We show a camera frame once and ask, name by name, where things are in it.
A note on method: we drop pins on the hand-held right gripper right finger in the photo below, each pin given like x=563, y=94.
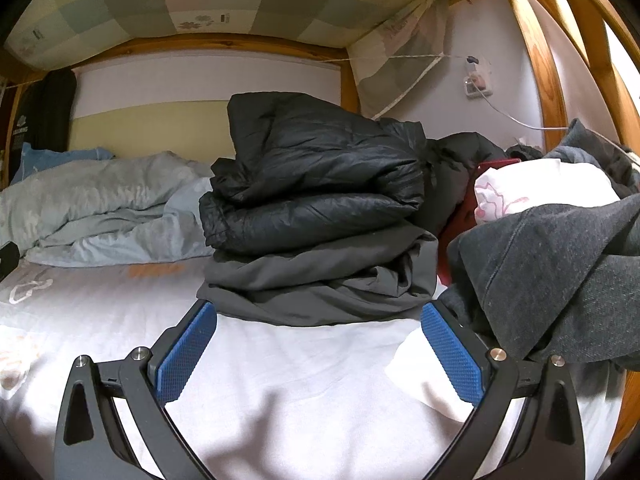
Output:
x=452, y=355

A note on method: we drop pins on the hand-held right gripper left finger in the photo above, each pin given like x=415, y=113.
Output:
x=185, y=355

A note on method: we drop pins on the grey denim garment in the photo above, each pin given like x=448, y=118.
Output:
x=550, y=270

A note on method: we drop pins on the dark quilted puffer jacket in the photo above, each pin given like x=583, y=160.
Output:
x=310, y=160

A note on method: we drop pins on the blue pillow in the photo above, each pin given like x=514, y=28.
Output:
x=35, y=160

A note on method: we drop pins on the light blue duvet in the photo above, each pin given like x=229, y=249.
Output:
x=100, y=200

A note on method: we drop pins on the white bed sheet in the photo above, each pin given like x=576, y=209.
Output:
x=300, y=385

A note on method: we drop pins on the dark red cloth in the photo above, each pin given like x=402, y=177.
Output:
x=457, y=230

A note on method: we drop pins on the grey folded jacket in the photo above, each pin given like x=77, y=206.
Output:
x=325, y=280

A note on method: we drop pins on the black hanging garment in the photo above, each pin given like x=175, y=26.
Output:
x=50, y=110

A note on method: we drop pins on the black coat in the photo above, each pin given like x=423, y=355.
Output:
x=460, y=170

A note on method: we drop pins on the white pink-patterned cloth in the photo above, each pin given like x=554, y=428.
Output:
x=540, y=185

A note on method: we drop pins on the white wall socket with charger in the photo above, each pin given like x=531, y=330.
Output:
x=475, y=82

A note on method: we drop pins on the wooden bunk bed frame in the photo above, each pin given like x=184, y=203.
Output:
x=537, y=60

